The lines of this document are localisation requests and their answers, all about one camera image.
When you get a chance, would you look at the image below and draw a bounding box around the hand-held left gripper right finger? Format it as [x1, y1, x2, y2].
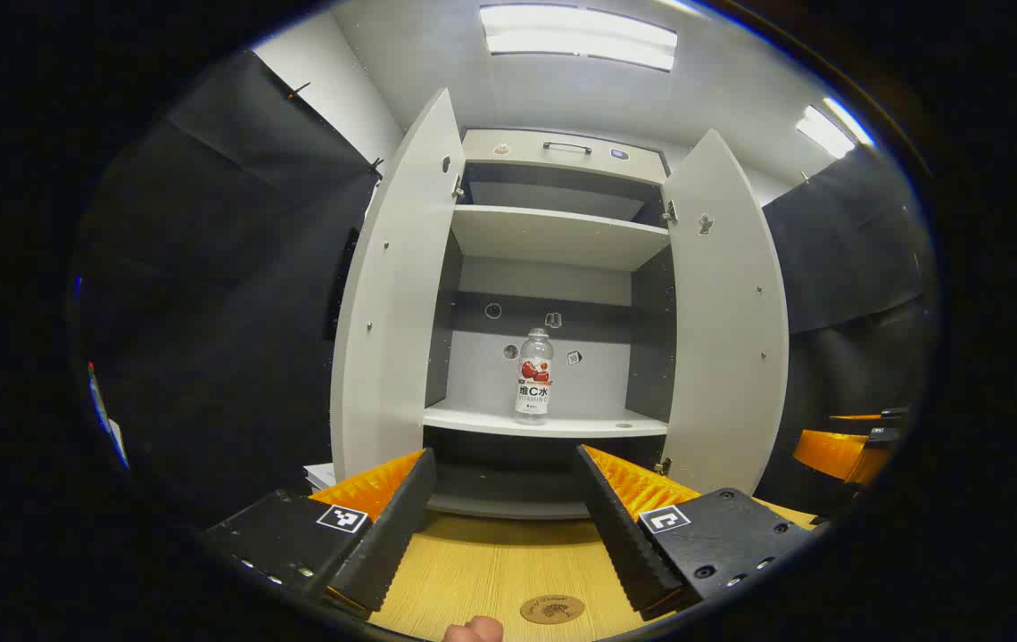
[573, 444, 820, 623]

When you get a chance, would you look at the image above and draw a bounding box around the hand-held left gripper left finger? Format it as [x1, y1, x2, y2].
[196, 448, 438, 614]

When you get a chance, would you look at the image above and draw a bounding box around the round brown coaster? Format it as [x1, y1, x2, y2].
[520, 595, 586, 625]

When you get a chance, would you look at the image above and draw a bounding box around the grey cabinet door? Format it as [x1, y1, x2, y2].
[658, 129, 791, 496]
[323, 86, 467, 487]

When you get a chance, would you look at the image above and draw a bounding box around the clear bottle with red label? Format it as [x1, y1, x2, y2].
[513, 327, 556, 426]

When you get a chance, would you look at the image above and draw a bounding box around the grey cabinet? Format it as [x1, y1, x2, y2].
[424, 128, 679, 521]

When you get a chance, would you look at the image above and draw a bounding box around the grey cabinet drawer front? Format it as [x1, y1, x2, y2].
[462, 129, 670, 186]

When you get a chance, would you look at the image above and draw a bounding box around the large ceiling light panel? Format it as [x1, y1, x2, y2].
[479, 3, 679, 73]

